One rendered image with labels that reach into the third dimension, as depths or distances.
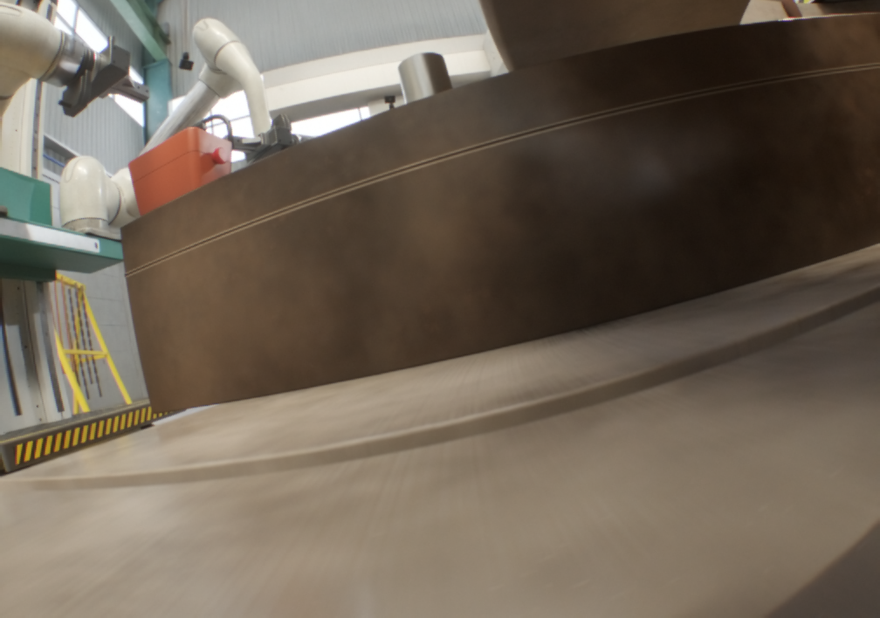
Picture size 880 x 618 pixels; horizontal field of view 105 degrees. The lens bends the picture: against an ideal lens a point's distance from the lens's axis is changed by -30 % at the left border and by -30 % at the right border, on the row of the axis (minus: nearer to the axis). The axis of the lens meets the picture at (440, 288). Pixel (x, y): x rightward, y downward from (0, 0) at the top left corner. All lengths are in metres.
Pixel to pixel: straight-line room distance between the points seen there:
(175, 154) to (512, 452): 0.84
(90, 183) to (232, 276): 0.81
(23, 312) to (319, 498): 1.36
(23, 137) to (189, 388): 1.06
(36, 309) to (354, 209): 1.05
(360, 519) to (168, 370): 0.78
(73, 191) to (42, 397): 0.58
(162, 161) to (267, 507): 0.82
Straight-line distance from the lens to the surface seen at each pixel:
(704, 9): 1.12
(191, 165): 0.92
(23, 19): 0.84
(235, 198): 0.82
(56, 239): 1.33
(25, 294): 1.51
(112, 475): 0.41
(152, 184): 0.99
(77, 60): 0.88
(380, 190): 0.70
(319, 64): 4.23
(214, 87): 1.65
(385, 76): 4.13
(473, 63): 4.29
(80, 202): 1.50
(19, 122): 1.72
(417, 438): 0.29
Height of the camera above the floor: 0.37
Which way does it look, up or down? 3 degrees up
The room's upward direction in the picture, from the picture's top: 14 degrees counter-clockwise
